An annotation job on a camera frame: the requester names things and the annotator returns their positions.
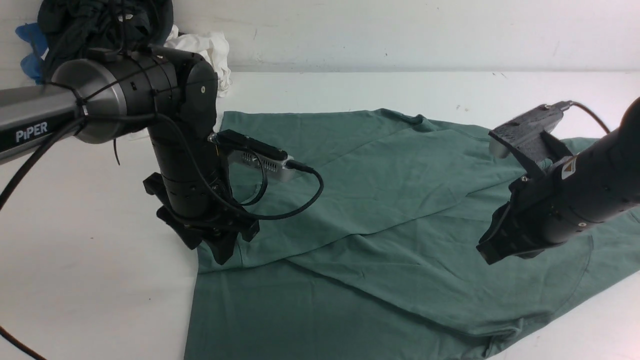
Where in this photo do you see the white crumpled cloth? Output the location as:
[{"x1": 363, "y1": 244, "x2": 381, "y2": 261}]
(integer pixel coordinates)
[{"x1": 164, "y1": 24, "x2": 233, "y2": 98}]

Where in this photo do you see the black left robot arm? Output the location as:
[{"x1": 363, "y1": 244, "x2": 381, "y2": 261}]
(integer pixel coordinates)
[{"x1": 1, "y1": 47, "x2": 259, "y2": 265}]

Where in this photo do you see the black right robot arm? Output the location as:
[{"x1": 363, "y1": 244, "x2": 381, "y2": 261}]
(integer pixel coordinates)
[{"x1": 477, "y1": 100, "x2": 640, "y2": 264}]

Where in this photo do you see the blue crumpled cloth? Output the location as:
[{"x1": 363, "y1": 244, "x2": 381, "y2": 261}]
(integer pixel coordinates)
[{"x1": 14, "y1": 23, "x2": 49, "y2": 85}]

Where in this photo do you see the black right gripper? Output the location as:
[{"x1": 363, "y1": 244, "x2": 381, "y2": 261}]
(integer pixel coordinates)
[{"x1": 476, "y1": 177, "x2": 566, "y2": 265}]

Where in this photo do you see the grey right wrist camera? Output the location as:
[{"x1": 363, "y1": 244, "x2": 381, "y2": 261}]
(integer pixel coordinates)
[{"x1": 488, "y1": 101, "x2": 573, "y2": 168}]

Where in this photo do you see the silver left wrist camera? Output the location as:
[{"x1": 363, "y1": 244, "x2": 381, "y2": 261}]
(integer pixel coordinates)
[{"x1": 207, "y1": 130, "x2": 295, "y2": 182}]

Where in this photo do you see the dark crumpled garment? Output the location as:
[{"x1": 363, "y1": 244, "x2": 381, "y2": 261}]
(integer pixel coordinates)
[{"x1": 37, "y1": 0, "x2": 174, "y2": 81}]

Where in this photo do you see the green long-sleeved shirt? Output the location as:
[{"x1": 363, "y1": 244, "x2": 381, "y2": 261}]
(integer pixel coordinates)
[{"x1": 183, "y1": 109, "x2": 640, "y2": 360}]

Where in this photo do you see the black left camera cable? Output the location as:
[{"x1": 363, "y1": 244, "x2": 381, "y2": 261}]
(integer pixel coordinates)
[{"x1": 150, "y1": 112, "x2": 325, "y2": 222}]

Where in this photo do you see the black camera cable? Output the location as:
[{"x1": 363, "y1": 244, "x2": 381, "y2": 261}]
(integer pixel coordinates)
[
  {"x1": 150, "y1": 112, "x2": 325, "y2": 222},
  {"x1": 547, "y1": 101, "x2": 612, "y2": 135}
]

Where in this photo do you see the black right camera cable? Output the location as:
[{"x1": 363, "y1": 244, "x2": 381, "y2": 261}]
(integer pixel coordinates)
[{"x1": 547, "y1": 101, "x2": 612, "y2": 135}]

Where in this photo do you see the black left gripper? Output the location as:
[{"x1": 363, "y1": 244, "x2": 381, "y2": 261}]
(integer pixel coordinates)
[{"x1": 142, "y1": 173, "x2": 260, "y2": 265}]

